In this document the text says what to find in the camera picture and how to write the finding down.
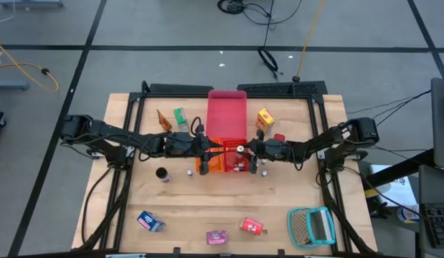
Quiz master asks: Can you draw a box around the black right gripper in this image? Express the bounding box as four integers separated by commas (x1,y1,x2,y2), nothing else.
240,129,291,176

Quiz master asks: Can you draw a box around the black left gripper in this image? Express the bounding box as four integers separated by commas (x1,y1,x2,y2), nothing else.
168,123,231,176

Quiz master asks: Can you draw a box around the yellow Corn Pops cereal box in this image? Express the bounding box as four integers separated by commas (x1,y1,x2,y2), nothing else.
255,107,276,133

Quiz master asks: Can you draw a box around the green Apple Jacks cereal box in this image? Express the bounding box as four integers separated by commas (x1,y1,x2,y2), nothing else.
173,107,190,133

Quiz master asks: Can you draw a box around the brown orange snack bag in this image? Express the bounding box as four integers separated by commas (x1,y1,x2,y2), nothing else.
156,109,173,132

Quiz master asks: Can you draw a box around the spice jar with black lid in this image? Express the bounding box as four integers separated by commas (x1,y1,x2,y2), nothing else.
155,166,171,184

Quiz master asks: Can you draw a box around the red Froot Loops cereal box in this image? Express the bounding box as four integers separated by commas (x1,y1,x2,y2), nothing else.
239,216,265,236

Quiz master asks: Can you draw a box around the blue Frosted Flakes cereal box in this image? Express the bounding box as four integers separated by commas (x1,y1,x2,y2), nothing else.
136,210,166,233

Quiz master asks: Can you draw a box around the orange plastic basket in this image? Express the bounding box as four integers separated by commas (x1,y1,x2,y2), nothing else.
195,138,225,173

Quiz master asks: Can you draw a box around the red plastic basket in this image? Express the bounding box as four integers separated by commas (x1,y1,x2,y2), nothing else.
222,138,252,173

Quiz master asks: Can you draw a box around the pink plastic tray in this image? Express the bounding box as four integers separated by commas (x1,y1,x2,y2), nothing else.
206,89,248,141

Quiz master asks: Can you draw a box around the black flat panel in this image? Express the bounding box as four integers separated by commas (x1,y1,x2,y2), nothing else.
148,83,214,95

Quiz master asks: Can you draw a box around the black perforated panel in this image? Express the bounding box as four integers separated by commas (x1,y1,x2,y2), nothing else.
237,81,329,96

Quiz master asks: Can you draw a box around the Raisin Bran cereal box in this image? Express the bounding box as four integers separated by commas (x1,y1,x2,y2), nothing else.
206,229,229,246

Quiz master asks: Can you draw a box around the teal mesh basket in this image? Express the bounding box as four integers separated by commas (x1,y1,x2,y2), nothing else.
286,207,314,251

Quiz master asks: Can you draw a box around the teal rimmed rectangular container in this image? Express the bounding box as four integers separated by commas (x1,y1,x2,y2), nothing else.
306,206,336,247

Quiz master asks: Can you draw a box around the black desk beam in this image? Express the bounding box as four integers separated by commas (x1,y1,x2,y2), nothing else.
364,148,435,189

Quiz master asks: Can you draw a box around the white paper sheet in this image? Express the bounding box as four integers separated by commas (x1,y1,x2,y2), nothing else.
368,163,418,208

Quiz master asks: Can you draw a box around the white printed cup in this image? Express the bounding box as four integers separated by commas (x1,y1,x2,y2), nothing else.
396,204,420,224

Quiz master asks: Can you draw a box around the black keyboard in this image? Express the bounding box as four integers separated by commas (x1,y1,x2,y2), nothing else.
420,202,444,249

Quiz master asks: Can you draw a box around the grey flat floor base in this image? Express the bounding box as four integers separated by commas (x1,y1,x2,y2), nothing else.
0,79,31,91

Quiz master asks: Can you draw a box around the grey cart base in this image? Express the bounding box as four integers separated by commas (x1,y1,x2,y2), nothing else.
0,0,65,9

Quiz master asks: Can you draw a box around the black looped cable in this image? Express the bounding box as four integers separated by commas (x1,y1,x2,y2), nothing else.
190,116,205,136

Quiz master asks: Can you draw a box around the black metal table frame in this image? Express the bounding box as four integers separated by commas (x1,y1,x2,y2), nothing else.
72,81,379,257

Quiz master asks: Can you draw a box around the yellow floor cable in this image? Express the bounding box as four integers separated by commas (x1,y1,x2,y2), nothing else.
0,37,60,92
292,0,326,82

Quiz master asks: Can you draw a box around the black coiled floor cable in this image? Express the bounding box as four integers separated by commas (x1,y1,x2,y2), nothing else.
217,0,303,26

